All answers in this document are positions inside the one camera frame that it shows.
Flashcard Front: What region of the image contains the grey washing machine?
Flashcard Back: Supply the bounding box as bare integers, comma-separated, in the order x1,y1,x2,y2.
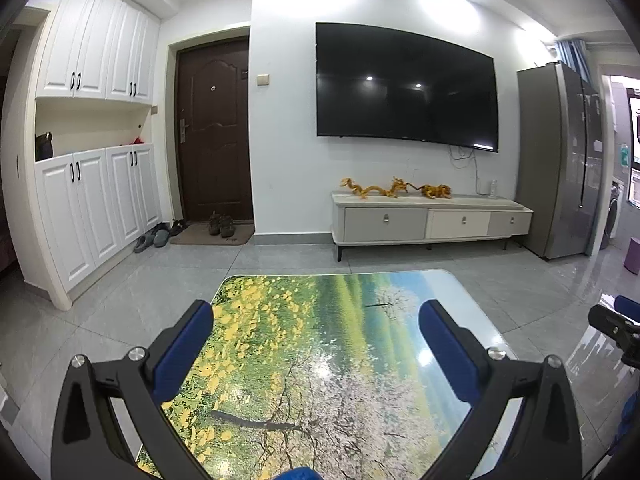
597,183,626,251

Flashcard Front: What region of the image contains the black wall television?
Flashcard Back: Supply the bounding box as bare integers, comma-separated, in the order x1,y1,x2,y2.
315,22,500,153

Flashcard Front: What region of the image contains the long golden dragon figurine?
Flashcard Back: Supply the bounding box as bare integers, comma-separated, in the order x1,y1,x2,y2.
341,177,416,200

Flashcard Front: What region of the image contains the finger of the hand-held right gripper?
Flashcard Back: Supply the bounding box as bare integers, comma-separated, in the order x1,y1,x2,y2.
614,296,640,323
587,304,640,366

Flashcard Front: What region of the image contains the table with landscape print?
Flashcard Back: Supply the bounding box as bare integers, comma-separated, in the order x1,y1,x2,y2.
135,269,511,480

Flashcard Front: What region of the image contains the brown doormat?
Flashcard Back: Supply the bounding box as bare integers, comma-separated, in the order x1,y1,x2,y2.
170,224,256,246

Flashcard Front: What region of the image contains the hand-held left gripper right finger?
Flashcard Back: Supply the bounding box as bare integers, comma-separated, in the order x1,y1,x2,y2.
417,299,596,480

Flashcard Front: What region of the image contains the grey double-door refrigerator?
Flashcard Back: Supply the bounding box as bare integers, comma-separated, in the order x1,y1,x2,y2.
515,61,606,261

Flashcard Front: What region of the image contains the purple stool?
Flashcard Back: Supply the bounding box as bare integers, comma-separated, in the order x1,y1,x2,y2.
622,236,640,275

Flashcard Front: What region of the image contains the white grey television cabinet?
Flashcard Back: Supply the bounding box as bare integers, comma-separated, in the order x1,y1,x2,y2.
331,190,535,262

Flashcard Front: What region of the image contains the dark brown entrance door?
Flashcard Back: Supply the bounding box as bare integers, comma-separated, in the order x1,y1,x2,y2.
175,37,253,223

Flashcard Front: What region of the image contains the blue cloth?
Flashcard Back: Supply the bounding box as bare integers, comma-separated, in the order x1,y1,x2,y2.
617,400,640,441
277,466,321,480

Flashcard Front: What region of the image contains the white hallway cupboard unit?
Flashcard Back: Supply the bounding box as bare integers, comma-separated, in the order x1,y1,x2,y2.
34,0,163,306

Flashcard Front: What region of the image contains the blue striped curtain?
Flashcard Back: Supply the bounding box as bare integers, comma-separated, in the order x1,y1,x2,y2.
555,39,593,86

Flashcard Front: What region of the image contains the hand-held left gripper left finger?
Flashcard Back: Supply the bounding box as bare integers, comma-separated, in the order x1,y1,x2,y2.
50,300,215,480

